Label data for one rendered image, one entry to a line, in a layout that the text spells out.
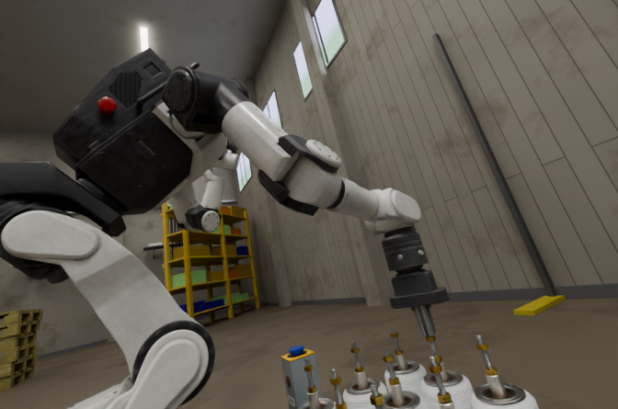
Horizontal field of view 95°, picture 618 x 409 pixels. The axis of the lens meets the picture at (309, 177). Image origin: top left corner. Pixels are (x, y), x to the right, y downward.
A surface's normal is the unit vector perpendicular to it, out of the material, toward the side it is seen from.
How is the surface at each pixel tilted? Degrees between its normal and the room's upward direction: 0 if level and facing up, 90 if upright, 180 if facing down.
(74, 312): 90
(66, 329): 90
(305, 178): 115
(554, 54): 90
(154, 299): 90
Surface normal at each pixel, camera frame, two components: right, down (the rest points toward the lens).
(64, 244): 0.43, -0.38
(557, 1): -0.88, 0.03
